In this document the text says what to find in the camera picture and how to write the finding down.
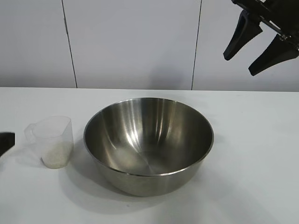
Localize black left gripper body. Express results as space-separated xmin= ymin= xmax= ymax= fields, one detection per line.
xmin=0 ymin=132 xmax=16 ymax=158

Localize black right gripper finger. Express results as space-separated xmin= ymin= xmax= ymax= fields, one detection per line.
xmin=248 ymin=35 xmax=299 ymax=77
xmin=223 ymin=9 xmax=262 ymax=61

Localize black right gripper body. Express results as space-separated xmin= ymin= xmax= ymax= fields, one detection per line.
xmin=231 ymin=0 xmax=299 ymax=51

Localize clear plastic measuring cup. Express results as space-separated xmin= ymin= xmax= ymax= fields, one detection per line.
xmin=23 ymin=116 xmax=74 ymax=168

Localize white rice grains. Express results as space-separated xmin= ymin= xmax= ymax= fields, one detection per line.
xmin=42 ymin=141 xmax=73 ymax=168

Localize stainless steel mixing bowl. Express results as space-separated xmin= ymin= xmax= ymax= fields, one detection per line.
xmin=83 ymin=97 xmax=215 ymax=197

